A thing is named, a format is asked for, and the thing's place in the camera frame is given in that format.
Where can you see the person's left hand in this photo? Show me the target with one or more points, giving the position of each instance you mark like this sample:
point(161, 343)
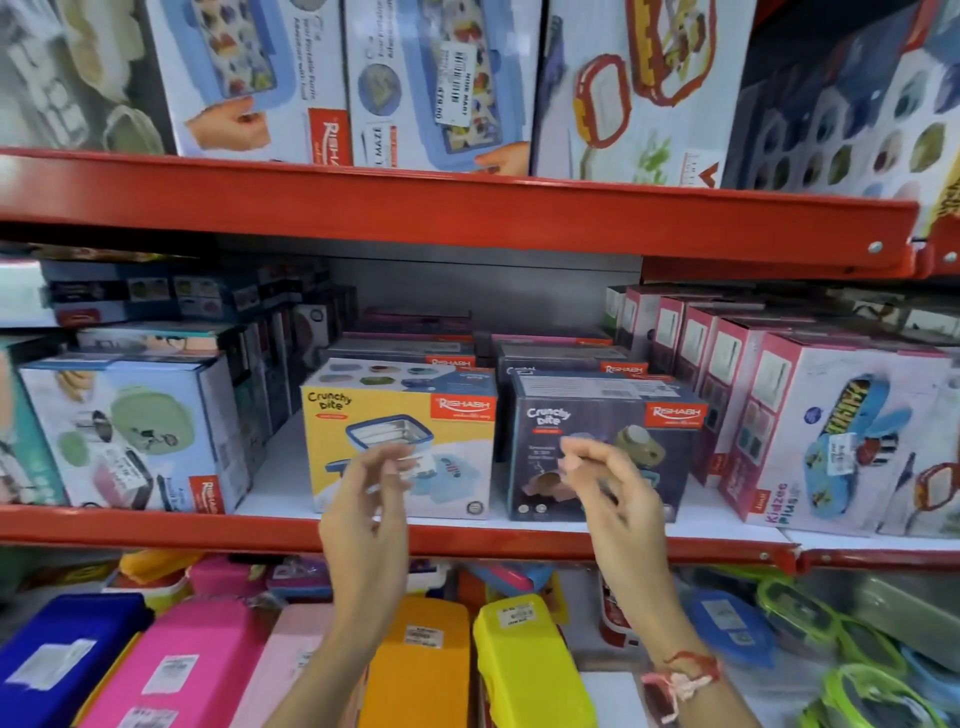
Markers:
point(364, 532)

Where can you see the person's right hand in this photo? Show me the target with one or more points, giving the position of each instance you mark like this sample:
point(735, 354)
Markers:
point(634, 532)

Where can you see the person's right thumb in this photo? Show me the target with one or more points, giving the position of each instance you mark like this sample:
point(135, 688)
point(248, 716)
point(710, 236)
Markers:
point(579, 463)

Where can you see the person's left thumb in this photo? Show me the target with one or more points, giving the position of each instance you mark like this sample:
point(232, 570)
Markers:
point(390, 486)

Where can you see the person's right forearm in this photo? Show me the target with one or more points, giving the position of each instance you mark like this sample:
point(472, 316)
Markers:
point(679, 660)

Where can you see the person's left forearm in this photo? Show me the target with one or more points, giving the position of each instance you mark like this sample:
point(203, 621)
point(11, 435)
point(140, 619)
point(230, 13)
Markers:
point(330, 667)

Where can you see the dark blue lunchbox carton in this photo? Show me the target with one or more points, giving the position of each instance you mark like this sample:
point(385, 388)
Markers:
point(592, 412)

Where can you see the yellow lunchbox carton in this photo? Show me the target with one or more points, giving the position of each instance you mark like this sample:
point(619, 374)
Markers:
point(397, 409)

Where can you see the dark flat carton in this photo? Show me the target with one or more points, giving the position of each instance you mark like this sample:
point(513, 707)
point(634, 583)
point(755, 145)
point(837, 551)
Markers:
point(401, 351)
point(570, 361)

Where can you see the blue and red container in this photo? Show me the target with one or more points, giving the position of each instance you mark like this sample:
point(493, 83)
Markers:
point(510, 577)

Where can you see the red and white bottle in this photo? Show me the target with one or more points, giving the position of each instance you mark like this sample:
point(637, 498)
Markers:
point(613, 611)

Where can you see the long red metal shelf beam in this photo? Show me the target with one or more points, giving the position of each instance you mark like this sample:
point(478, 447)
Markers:
point(225, 531)
point(450, 206)

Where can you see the orange plastic lunchbox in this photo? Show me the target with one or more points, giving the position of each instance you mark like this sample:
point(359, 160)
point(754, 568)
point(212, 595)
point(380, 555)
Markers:
point(420, 667)

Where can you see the small pink plastic container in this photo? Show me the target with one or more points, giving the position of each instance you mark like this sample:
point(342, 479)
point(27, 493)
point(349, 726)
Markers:
point(225, 577)

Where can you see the light pink plastic lunchbox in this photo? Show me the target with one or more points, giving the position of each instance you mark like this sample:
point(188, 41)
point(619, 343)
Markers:
point(289, 652)

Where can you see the yellow plastic lunchbox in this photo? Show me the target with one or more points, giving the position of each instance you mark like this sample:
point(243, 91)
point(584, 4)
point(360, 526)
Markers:
point(525, 660)

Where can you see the row of pink white boxes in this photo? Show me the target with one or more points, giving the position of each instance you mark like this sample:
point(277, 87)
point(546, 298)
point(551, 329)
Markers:
point(795, 420)

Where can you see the blue lidded container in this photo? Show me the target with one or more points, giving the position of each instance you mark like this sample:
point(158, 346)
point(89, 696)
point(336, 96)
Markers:
point(731, 626)

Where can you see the small yellow plastic container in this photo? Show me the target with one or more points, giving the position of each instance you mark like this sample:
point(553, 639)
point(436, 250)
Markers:
point(154, 574)

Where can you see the white box with green lunchbox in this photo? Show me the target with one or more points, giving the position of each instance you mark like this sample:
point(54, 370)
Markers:
point(135, 435)

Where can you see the magenta plastic lunchbox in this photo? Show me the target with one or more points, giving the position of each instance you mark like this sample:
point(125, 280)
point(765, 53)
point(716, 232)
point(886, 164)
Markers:
point(180, 660)

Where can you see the green rimmed clear container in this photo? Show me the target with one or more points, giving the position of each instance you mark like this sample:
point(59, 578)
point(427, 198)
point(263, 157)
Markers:
point(817, 615)
point(870, 701)

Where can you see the short red metal shelf beam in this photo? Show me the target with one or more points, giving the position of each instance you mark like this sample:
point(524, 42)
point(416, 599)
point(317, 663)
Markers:
point(941, 251)
point(877, 559)

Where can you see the grey plastic container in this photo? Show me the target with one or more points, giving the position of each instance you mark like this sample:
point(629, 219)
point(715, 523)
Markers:
point(911, 611)

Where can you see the blue plastic lunchbox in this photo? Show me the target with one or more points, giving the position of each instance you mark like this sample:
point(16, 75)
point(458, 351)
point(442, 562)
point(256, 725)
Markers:
point(64, 652)

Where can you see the teal printed box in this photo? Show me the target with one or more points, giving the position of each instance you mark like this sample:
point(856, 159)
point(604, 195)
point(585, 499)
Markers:
point(22, 435)

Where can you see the white box with red lunchbox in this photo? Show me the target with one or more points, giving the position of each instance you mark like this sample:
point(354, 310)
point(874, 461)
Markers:
point(637, 90)

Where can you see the white box with price sticker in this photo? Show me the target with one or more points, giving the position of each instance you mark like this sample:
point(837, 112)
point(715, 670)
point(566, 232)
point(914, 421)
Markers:
point(442, 82)

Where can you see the white box with blue tray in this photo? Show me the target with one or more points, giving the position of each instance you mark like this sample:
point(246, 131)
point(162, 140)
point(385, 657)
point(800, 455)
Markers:
point(247, 75)

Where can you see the dark blue ice tray box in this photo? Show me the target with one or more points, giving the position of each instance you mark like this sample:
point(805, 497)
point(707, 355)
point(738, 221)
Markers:
point(847, 112)

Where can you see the grey box with food containers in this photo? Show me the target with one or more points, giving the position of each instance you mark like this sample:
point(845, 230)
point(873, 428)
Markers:
point(75, 75)

